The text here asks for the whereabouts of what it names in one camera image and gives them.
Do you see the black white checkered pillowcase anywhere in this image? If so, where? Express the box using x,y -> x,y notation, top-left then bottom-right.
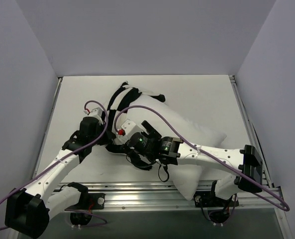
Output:
105,81 -> 166,171

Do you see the white pillow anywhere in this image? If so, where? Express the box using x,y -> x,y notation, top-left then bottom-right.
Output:
126,95 -> 226,201

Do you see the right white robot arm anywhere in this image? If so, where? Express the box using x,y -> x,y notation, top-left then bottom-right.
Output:
117,120 -> 263,206

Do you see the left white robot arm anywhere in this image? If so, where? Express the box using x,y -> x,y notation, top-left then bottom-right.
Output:
4,116 -> 106,239

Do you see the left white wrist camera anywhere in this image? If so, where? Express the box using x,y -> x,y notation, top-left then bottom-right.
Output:
84,108 -> 105,124

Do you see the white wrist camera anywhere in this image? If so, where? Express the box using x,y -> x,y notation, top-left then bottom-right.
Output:
116,119 -> 143,140
84,108 -> 105,124

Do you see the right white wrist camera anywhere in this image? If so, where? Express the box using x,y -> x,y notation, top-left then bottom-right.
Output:
116,119 -> 143,140

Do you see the left aluminium side rail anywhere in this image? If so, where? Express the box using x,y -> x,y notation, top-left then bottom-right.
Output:
32,77 -> 63,178

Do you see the aluminium side rail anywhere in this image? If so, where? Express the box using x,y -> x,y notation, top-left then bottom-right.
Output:
32,77 -> 63,178
228,75 -> 274,188

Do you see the aluminium front frame rail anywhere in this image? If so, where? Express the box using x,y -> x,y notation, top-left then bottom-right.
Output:
14,181 -> 286,214

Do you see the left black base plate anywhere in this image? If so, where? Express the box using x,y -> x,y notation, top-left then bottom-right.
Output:
67,193 -> 105,211

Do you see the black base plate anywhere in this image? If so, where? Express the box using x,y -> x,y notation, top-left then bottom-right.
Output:
194,191 -> 239,208
67,193 -> 105,211

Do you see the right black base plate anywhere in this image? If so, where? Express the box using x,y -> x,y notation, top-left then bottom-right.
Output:
194,191 -> 239,208

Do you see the right aluminium side rail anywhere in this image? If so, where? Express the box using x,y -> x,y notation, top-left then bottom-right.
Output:
228,75 -> 274,188

